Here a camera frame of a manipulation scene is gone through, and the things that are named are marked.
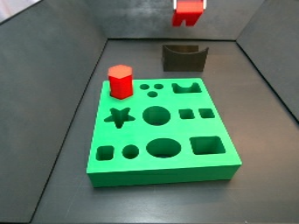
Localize red double-square block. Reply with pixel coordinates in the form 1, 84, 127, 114
172, 0, 207, 27

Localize green foam shape board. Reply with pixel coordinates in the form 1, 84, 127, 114
87, 78, 242, 187

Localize red hexagonal prism block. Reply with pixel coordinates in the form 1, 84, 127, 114
107, 65, 133, 100

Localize black curved holder stand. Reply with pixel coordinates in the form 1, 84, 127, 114
163, 45, 210, 72

